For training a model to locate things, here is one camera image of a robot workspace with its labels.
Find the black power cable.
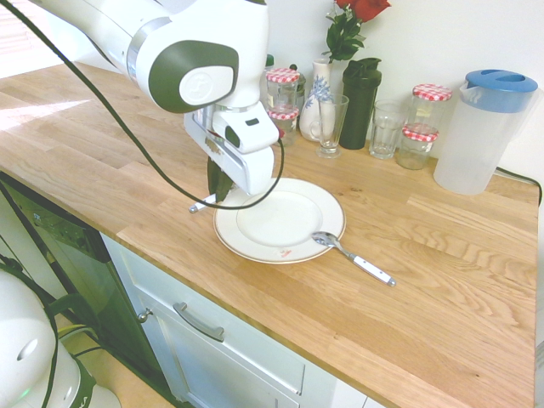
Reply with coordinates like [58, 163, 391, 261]
[494, 166, 544, 201]

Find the silver drawer handle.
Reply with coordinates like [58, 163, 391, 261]
[172, 302, 226, 343]

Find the clear glass tumbler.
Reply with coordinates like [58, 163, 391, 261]
[368, 99, 407, 161]

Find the white-handled steel spoon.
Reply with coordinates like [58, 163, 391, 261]
[311, 230, 397, 288]

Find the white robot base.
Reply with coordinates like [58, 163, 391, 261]
[0, 267, 124, 408]

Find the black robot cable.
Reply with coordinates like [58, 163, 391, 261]
[6, 0, 286, 212]

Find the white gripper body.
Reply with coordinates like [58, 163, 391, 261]
[184, 108, 275, 197]

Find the red rose with green leaves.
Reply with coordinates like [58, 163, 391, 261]
[323, 0, 392, 65]

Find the glass jar red checkered lid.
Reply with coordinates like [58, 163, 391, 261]
[265, 67, 301, 108]
[411, 83, 453, 129]
[397, 123, 440, 171]
[267, 105, 300, 148]

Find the glass jar dark lid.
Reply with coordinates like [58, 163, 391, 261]
[288, 63, 308, 103]

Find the white-handled steel fork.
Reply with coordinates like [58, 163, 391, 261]
[189, 194, 218, 213]

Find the white cabinet drawer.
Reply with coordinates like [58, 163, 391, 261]
[99, 231, 366, 408]

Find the black shaker bottle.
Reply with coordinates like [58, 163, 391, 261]
[338, 57, 383, 150]

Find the white plate with gold rim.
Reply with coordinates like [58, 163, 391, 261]
[212, 177, 347, 265]

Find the clear plastic pitcher blue lid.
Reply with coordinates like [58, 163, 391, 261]
[433, 68, 540, 196]

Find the tall footed clear glass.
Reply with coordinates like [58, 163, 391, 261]
[314, 93, 350, 160]

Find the white vase blue floral print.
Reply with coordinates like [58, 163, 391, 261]
[298, 58, 337, 143]

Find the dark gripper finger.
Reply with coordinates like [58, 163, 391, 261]
[214, 171, 234, 204]
[206, 157, 222, 195]

